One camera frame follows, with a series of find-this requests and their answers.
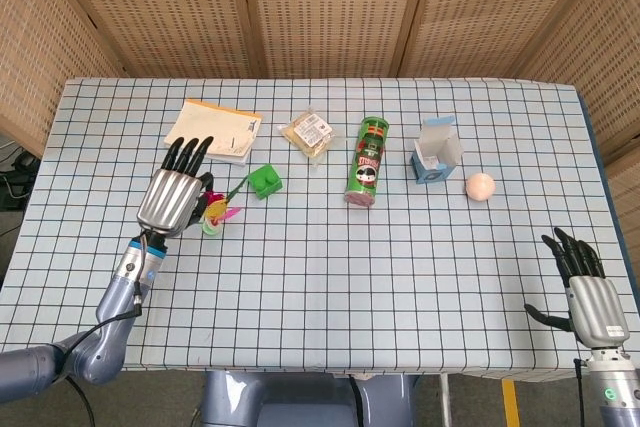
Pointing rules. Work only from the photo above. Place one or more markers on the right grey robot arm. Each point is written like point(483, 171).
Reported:
point(617, 387)

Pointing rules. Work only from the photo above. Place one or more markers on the plastic wrapped sandwich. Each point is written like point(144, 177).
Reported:
point(310, 133)

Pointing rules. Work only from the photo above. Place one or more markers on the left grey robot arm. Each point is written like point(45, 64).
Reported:
point(100, 317)

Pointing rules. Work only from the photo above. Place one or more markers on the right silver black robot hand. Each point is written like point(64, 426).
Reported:
point(592, 307)

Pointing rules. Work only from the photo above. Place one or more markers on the cream paperback notebook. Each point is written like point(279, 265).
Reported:
point(215, 129)

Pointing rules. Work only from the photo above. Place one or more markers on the open blue cardboard box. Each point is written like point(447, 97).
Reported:
point(435, 157)

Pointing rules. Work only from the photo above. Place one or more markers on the colourful feather shuttlecock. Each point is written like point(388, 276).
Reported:
point(218, 211)

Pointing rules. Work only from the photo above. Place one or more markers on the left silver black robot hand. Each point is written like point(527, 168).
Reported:
point(167, 194)

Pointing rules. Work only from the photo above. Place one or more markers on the green toy building block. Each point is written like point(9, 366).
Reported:
point(265, 181)

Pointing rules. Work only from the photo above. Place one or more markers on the grey robot torso base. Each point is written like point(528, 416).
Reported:
point(300, 399)

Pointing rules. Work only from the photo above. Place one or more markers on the blue grid tablecloth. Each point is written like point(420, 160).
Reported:
point(350, 267)

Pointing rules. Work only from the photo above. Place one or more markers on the peach colored ball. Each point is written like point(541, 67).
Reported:
point(480, 186)

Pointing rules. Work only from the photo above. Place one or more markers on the woven bamboo folding screen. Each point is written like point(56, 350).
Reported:
point(320, 12)

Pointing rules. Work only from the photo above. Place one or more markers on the green Pringles can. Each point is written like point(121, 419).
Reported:
point(367, 162)

